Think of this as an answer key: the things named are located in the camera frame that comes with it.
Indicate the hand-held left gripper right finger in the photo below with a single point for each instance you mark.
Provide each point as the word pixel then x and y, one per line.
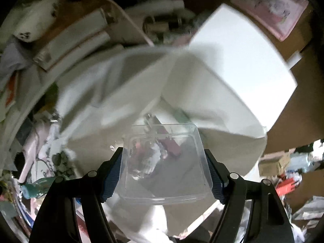
pixel 215 179

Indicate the clear plastic box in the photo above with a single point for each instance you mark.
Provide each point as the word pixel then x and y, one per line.
pixel 167 184

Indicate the large clear bottle blue cap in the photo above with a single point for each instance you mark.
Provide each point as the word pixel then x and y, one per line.
pixel 36 188

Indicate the pink printed paper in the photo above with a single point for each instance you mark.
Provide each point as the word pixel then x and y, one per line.
pixel 270 5

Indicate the pile of floor clutter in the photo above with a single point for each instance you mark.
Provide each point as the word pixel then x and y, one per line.
pixel 291 172

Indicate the purple cloth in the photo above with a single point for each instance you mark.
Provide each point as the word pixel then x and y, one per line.
pixel 10 55

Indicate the grey flat box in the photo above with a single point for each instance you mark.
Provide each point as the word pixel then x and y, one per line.
pixel 73 40

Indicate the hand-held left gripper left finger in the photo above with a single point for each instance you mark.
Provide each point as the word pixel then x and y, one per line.
pixel 112 174

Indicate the white panda bowl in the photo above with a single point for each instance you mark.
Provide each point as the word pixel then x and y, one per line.
pixel 35 22

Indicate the brown cylindrical spools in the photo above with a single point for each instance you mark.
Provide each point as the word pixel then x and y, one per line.
pixel 159 26

